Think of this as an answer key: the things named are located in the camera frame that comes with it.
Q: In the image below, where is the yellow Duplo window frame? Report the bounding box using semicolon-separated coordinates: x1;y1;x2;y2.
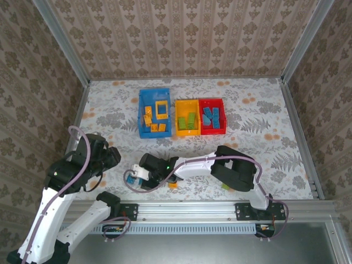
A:
155;101;169;119

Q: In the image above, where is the yellow plastic bin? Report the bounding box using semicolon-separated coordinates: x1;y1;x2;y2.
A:
175;99;200;137

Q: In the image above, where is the red plastic bin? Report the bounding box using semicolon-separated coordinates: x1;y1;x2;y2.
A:
198;98;227;135

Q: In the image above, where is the blue plastic bin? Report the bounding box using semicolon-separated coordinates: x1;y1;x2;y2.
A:
138;87;173;139

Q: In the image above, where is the floral patterned table covering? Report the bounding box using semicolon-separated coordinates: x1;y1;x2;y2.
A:
59;78;314;201

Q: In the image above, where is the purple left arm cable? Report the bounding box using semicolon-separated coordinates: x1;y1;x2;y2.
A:
20;125;132;264

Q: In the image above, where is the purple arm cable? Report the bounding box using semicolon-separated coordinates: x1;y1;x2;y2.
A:
20;125;132;264
123;156;289;243

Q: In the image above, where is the black thin cable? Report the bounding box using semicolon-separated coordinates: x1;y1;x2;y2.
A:
82;172;105;193

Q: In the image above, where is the aluminium front frame rail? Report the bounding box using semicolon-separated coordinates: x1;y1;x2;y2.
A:
64;200;337;222

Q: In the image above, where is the white slotted cable duct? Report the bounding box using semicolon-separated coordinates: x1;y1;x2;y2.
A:
59;223;257;235

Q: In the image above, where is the aluminium back rail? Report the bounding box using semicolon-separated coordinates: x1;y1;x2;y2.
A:
88;76;284;82

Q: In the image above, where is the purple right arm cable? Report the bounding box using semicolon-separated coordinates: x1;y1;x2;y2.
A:
123;156;289;243

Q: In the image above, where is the aluminium frame post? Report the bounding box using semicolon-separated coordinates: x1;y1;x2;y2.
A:
32;0;91;85
280;0;336;82

